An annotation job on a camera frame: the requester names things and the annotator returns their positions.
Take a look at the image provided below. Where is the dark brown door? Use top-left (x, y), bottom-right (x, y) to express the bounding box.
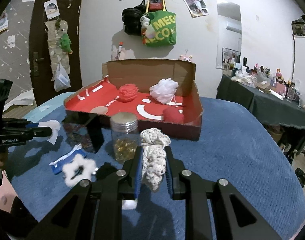
top-left (29, 0), bottom-right (86, 105)

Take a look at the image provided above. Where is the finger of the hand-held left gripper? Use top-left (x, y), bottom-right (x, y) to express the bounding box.
top-left (2, 127), bottom-right (53, 138)
top-left (2, 119), bottom-right (41, 130)

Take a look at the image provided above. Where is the white paper sachet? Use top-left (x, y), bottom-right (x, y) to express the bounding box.
top-left (37, 119), bottom-right (61, 145)

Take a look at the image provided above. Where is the red box in tote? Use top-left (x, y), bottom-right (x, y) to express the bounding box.
top-left (146, 0), bottom-right (167, 12)

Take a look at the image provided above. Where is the coral mesh bath pouf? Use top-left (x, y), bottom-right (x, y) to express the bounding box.
top-left (117, 84), bottom-right (139, 103)

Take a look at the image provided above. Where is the hanging door organizer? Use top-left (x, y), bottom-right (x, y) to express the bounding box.
top-left (44, 19), bottom-right (71, 92)

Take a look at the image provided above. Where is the white cabinet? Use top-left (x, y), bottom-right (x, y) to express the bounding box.
top-left (291, 34), bottom-right (305, 85)

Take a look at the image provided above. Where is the person's left forearm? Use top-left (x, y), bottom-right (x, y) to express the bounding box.
top-left (0, 177), bottom-right (40, 240)

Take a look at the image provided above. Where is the photo wall poster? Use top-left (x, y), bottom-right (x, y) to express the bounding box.
top-left (183, 0), bottom-right (209, 18)

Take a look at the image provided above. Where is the white cloth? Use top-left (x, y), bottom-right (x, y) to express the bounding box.
top-left (122, 199), bottom-right (138, 210)

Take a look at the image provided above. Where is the glass jar with gold capsules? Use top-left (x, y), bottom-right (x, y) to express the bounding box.
top-left (109, 112), bottom-right (139, 162)

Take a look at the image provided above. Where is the light blue blanket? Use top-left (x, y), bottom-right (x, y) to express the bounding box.
top-left (24, 91), bottom-right (75, 120)

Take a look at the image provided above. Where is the table with dark green cloth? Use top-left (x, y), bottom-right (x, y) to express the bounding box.
top-left (216, 74), bottom-right (305, 160)

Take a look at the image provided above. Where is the patterned suitcase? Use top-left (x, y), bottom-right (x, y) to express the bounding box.
top-left (291, 20), bottom-right (305, 37)

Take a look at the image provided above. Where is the white fluffy scrunchie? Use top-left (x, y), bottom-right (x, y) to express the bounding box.
top-left (62, 154), bottom-right (98, 187)

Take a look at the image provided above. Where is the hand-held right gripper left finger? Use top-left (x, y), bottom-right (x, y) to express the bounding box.
top-left (25, 146), bottom-right (144, 240)

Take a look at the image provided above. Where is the clutter of cosmetics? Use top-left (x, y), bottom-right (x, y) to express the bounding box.
top-left (223, 47), bottom-right (305, 110)

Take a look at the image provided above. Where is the wall mirror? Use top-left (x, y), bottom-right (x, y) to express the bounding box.
top-left (216, 0), bottom-right (242, 70)

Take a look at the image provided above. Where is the green plush frog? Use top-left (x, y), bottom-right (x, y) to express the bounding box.
top-left (59, 33), bottom-right (73, 54)

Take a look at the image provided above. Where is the paper sheet on door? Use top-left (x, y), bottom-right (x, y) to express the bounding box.
top-left (44, 0), bottom-right (59, 19)

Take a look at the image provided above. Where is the blue packet with white ribbon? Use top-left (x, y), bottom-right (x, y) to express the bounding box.
top-left (49, 144), bottom-right (86, 175)

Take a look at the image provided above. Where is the white mesh bath pouf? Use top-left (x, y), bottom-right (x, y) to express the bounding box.
top-left (149, 78), bottom-right (179, 104)

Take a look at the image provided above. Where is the red plush with white label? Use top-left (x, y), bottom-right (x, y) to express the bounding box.
top-left (163, 107), bottom-right (184, 123)

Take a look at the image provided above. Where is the dark glossy box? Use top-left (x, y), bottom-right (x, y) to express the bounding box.
top-left (63, 114), bottom-right (104, 154)

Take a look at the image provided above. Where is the panda plush keychain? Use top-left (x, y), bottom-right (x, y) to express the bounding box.
top-left (140, 14), bottom-right (153, 28)

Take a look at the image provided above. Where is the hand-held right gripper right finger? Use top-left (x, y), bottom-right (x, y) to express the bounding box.
top-left (165, 145), bottom-right (280, 240)

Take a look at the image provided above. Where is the clear plastic bag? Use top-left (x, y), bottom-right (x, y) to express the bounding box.
top-left (54, 61), bottom-right (70, 92)

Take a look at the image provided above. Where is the black scrunchie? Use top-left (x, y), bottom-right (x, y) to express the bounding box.
top-left (96, 162), bottom-right (123, 180)

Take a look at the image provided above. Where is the cardboard box with red lining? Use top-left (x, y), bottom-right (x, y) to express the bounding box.
top-left (64, 59), bottom-right (204, 142)

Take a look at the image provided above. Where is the small pink plush toy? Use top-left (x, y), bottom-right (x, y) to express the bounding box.
top-left (178, 50), bottom-right (193, 62)

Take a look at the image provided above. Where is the beige round pad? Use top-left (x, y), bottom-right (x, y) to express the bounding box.
top-left (90, 106), bottom-right (109, 115)

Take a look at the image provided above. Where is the green tote bag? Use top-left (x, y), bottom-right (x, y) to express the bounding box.
top-left (142, 11), bottom-right (177, 47)

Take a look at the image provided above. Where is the black bag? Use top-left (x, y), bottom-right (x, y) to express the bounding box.
top-left (122, 0), bottom-right (146, 36)

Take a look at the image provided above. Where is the cream crochet scrunchie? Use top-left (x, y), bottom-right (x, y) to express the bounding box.
top-left (139, 128), bottom-right (172, 193)

